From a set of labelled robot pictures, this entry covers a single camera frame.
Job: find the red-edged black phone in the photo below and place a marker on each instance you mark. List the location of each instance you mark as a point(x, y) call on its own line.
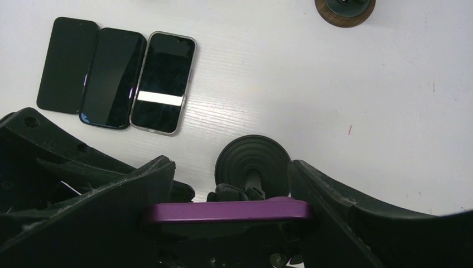
point(265, 233)

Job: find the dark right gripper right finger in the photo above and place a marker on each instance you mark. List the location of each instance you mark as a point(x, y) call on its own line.
point(353, 229)

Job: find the clear-case phone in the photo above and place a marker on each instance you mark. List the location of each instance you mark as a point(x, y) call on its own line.
point(163, 83)

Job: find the black pole phone stand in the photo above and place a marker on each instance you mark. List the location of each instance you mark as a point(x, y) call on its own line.
point(251, 168)

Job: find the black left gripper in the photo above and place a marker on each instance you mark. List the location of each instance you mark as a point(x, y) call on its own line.
point(41, 165)

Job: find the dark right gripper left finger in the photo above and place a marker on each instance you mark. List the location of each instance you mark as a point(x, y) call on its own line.
point(97, 229)

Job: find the brown round base phone stand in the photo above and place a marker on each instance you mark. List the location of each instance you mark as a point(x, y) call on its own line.
point(345, 14)

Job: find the black smartphone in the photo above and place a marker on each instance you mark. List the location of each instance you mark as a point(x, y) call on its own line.
point(113, 78)

